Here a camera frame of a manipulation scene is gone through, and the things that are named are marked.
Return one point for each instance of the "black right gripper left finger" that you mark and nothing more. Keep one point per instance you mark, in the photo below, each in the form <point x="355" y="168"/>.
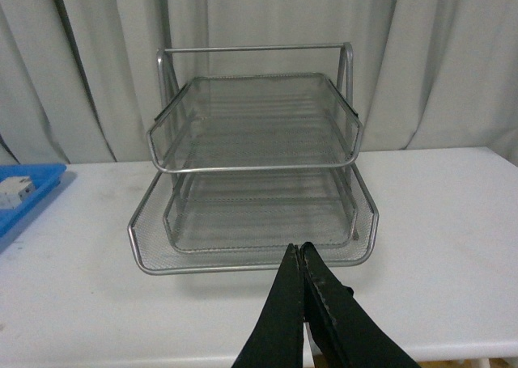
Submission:
<point x="277" y="339"/>

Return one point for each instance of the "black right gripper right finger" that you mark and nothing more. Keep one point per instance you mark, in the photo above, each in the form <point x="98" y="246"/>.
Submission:
<point x="343" y="331"/>

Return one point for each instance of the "blue plastic bin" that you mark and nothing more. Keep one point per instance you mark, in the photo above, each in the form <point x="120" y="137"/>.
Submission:
<point x="46" y="177"/>

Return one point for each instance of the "silver mesh tray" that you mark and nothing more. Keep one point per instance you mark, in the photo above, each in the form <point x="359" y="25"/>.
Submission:
<point x="155" y="255"/>
<point x="259" y="211"/>
<point x="248" y="123"/>

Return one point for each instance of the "grey curtain backdrop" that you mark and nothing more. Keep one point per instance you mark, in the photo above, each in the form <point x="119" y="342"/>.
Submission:
<point x="79" y="81"/>

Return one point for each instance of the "silver wire rack frame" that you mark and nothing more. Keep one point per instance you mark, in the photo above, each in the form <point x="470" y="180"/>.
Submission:
<point x="176" y="67"/>

